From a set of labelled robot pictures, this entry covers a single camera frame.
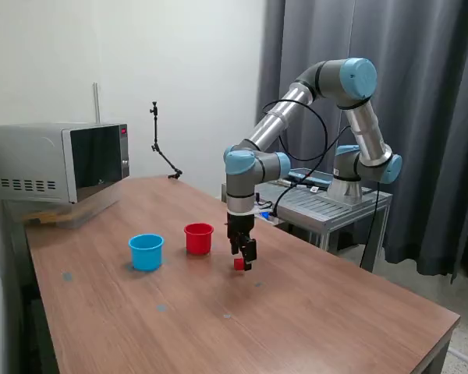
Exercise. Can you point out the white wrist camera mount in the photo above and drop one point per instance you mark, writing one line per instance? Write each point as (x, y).
(264, 212)

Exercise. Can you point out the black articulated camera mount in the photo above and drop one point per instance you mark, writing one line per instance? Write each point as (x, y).
(155, 132)

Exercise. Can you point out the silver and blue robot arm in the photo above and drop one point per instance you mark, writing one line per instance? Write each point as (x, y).
(269, 124)

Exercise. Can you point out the red plastic cup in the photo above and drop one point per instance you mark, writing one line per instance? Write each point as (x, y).
(198, 238)

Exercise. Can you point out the blue plastic cup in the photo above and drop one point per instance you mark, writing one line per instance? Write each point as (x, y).
(145, 253)

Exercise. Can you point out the silver microwave oven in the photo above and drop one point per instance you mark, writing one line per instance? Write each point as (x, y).
(31, 159)

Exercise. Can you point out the grey curtain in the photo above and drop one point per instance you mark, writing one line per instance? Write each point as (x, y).
(433, 78)

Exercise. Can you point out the white vertical pipe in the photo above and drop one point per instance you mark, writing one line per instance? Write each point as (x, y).
(96, 103)

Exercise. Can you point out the clear plastic storage box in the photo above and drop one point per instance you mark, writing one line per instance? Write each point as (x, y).
(70, 218)

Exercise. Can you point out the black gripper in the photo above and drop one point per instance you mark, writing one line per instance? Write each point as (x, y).
(240, 226)

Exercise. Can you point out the blue teach pendant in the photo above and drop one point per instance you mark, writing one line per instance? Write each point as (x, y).
(316, 178)

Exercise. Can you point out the white tag sticker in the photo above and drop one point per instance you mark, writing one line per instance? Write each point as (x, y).
(315, 189)

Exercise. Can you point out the grey metal robot stand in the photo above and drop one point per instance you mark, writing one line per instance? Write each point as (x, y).
(327, 212)

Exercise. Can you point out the red cube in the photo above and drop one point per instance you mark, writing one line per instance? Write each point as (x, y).
(238, 265)

